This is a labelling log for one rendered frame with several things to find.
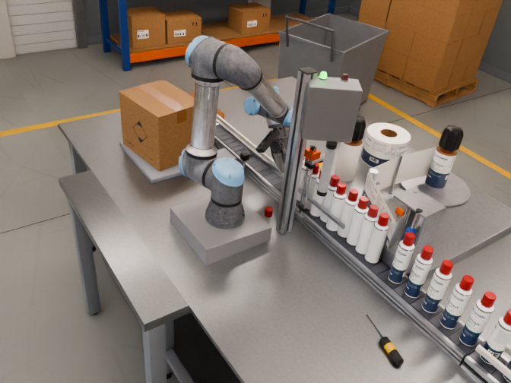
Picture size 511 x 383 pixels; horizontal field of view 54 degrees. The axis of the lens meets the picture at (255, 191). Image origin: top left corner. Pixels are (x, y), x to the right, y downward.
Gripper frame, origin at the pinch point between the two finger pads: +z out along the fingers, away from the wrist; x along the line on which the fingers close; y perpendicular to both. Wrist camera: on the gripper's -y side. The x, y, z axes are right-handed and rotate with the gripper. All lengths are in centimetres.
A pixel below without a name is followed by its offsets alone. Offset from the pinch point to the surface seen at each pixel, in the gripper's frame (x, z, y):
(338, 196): -36.8, 8.4, -2.9
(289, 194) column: -26.4, 4.4, -16.7
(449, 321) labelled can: -78, 47, -3
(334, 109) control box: -53, -24, -11
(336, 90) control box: -56, -30, -12
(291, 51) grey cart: 161, -62, 143
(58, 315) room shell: 93, 55, -90
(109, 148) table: 62, -23, -52
